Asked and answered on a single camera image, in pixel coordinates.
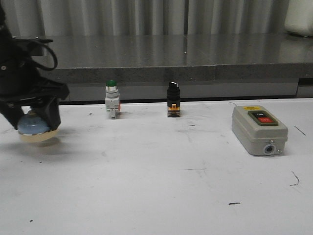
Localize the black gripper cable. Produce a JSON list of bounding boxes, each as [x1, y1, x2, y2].
[[23, 40, 59, 71]]

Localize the white object on counter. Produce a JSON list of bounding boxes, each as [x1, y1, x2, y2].
[[284, 0, 313, 37]]

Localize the grey stone counter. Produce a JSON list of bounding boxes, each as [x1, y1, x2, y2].
[[43, 33, 313, 103]]

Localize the black selector switch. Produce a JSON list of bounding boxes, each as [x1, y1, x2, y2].
[[167, 82, 180, 118]]

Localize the blue and cream call bell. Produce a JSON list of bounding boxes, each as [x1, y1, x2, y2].
[[17, 110, 59, 143]]

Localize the grey on-off switch box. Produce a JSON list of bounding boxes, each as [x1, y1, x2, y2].
[[232, 106, 288, 156]]

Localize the green pushbutton switch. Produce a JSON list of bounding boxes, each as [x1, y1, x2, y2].
[[104, 80, 121, 119]]

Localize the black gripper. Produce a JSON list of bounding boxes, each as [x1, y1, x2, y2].
[[0, 26, 69, 130]]

